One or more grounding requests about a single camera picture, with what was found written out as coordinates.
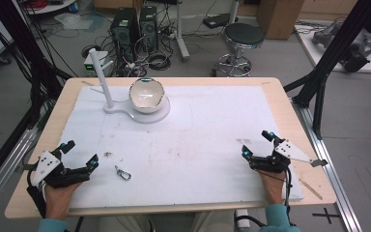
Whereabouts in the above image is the black gripper strap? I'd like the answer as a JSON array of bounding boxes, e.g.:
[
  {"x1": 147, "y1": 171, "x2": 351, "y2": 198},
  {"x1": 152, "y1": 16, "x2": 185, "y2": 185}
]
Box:
[{"x1": 26, "y1": 167, "x2": 48, "y2": 219}]

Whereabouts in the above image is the white ceramic bowl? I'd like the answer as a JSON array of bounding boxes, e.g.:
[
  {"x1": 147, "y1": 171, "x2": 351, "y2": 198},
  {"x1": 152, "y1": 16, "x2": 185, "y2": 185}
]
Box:
[{"x1": 128, "y1": 76, "x2": 166, "y2": 115}]

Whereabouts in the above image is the black coiled cable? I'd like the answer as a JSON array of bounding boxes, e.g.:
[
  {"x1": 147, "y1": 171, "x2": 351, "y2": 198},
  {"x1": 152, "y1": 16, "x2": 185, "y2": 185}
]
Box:
[{"x1": 147, "y1": 52, "x2": 173, "y2": 72}]

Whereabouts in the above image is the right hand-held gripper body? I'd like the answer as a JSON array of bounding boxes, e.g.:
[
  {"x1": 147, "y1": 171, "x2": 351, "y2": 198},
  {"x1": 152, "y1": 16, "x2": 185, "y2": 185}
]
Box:
[{"x1": 248, "y1": 139, "x2": 329, "y2": 174}]

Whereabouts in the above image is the black computer tower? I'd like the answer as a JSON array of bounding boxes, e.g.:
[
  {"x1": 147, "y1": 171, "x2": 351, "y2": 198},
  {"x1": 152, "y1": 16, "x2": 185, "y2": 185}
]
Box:
[
  {"x1": 109, "y1": 7, "x2": 141, "y2": 55},
  {"x1": 138, "y1": 4, "x2": 159, "y2": 53}
]

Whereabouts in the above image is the silver metal carabiner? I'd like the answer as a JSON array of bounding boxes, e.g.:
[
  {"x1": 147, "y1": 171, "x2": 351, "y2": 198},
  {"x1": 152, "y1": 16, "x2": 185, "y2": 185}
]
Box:
[{"x1": 114, "y1": 164, "x2": 132, "y2": 181}]

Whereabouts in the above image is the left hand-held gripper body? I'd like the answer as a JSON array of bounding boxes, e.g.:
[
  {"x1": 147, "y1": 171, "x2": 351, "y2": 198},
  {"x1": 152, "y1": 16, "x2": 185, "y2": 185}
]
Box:
[{"x1": 31, "y1": 149, "x2": 92, "y2": 189}]

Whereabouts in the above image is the white table mat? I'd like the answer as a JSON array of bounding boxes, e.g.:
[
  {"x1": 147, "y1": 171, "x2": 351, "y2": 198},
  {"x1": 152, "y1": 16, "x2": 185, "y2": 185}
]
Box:
[{"x1": 59, "y1": 84, "x2": 305, "y2": 210}]

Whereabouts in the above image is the black metal frame strut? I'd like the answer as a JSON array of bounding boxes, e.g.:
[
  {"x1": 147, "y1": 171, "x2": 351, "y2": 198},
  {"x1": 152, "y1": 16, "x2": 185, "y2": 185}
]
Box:
[{"x1": 283, "y1": 0, "x2": 371, "y2": 140}]

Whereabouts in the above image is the black round stool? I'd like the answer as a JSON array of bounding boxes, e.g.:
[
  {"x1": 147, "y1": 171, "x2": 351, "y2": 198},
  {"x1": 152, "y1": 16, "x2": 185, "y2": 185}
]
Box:
[{"x1": 212, "y1": 22, "x2": 266, "y2": 78}]

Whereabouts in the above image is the thin wooden stick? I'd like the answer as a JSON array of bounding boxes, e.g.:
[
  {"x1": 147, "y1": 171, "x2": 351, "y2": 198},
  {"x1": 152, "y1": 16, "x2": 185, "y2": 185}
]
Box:
[{"x1": 298, "y1": 178, "x2": 324, "y2": 201}]

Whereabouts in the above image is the person's right hand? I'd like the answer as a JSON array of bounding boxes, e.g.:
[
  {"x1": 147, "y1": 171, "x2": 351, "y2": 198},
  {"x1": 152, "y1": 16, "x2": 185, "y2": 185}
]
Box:
[{"x1": 258, "y1": 169, "x2": 288, "y2": 206}]

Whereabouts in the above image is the brown cardboard box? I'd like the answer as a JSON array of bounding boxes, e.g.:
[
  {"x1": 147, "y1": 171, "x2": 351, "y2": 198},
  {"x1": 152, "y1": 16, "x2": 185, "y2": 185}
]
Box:
[{"x1": 256, "y1": 0, "x2": 305, "y2": 41}]

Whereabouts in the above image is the white box with green light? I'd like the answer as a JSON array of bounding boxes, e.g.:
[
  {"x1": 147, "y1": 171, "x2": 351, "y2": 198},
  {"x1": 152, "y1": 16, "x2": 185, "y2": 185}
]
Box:
[{"x1": 83, "y1": 50, "x2": 111, "y2": 78}]

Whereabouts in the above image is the grey machine on board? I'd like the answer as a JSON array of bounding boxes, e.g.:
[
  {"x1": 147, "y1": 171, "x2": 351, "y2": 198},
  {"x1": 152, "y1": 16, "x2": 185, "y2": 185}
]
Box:
[{"x1": 311, "y1": 21, "x2": 371, "y2": 73}]

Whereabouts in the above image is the white floor board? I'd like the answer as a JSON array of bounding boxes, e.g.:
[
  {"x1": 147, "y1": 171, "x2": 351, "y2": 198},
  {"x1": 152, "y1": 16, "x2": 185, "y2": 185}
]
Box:
[{"x1": 294, "y1": 23, "x2": 371, "y2": 75}]

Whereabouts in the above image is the black flat device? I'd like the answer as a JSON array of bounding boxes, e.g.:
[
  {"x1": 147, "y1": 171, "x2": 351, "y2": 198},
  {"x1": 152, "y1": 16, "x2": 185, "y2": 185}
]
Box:
[{"x1": 202, "y1": 13, "x2": 240, "y2": 30}]

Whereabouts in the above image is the white stand with post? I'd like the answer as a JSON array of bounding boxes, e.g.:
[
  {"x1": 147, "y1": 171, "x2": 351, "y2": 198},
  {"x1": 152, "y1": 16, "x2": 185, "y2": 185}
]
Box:
[{"x1": 88, "y1": 47, "x2": 172, "y2": 125}]

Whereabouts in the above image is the black metal frame with cables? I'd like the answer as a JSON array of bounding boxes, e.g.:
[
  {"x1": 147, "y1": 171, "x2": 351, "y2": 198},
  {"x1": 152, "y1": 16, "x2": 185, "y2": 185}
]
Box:
[{"x1": 0, "y1": 0, "x2": 72, "y2": 130}]

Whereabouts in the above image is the aluminium floor rail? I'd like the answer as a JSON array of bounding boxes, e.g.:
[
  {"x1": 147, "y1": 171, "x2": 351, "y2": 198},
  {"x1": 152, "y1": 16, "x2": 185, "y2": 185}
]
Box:
[
  {"x1": 291, "y1": 98, "x2": 364, "y2": 232},
  {"x1": 0, "y1": 128, "x2": 39, "y2": 220}
]

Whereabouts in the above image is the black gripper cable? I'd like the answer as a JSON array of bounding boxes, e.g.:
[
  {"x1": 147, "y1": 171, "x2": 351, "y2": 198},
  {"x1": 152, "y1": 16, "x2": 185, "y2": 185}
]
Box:
[{"x1": 283, "y1": 165, "x2": 296, "y2": 227}]

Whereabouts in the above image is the person's left hand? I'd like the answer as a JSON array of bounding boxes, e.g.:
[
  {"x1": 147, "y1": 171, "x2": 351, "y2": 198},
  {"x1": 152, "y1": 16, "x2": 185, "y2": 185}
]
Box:
[{"x1": 43, "y1": 181, "x2": 83, "y2": 221}]

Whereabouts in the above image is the white desk leg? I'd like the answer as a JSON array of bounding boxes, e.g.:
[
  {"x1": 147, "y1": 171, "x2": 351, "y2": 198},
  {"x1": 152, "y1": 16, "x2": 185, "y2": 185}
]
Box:
[{"x1": 174, "y1": 0, "x2": 191, "y2": 63}]

